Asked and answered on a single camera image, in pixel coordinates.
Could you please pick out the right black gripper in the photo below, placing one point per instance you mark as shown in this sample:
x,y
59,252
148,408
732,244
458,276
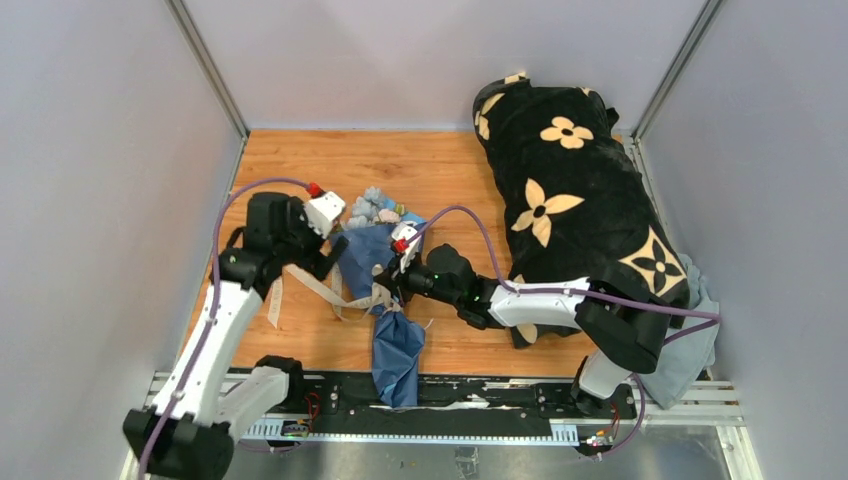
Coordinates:
x,y
398,282

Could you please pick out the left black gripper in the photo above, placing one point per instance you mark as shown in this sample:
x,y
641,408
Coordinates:
x,y
318,263

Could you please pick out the cream printed ribbon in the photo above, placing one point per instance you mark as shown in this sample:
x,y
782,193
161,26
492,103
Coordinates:
x,y
330,291

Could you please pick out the fake flower bunch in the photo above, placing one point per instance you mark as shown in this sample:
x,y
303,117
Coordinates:
x,y
374,207

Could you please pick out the blue wrapping paper sheet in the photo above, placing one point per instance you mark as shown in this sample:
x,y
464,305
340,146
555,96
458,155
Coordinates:
x,y
397,342

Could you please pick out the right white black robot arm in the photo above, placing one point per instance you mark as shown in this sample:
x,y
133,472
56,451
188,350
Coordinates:
x,y
626,322

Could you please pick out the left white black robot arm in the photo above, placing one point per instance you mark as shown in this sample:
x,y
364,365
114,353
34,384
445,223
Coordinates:
x,y
218,331

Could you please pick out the black floral plush blanket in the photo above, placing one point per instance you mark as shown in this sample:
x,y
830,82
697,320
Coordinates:
x,y
575,204

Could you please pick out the grey blue cloth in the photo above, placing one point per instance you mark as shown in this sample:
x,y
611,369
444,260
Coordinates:
x,y
683,360

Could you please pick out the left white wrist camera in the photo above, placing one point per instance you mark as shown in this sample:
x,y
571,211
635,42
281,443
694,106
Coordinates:
x,y
324,212

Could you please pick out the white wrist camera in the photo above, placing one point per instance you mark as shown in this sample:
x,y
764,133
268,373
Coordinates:
x,y
324,212
405,243

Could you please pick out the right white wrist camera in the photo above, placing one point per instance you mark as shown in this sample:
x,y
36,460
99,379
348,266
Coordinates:
x,y
405,243

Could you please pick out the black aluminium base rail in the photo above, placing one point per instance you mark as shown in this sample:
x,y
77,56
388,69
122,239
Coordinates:
x,y
344,407

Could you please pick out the left aluminium corner post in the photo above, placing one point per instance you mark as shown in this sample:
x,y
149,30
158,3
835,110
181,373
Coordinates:
x,y
189,29

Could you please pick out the aluminium corner post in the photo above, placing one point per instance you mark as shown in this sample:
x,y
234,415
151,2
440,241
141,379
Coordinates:
x,y
189,29
683,56

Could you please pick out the right aluminium corner post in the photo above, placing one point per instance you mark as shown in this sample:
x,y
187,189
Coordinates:
x,y
683,56

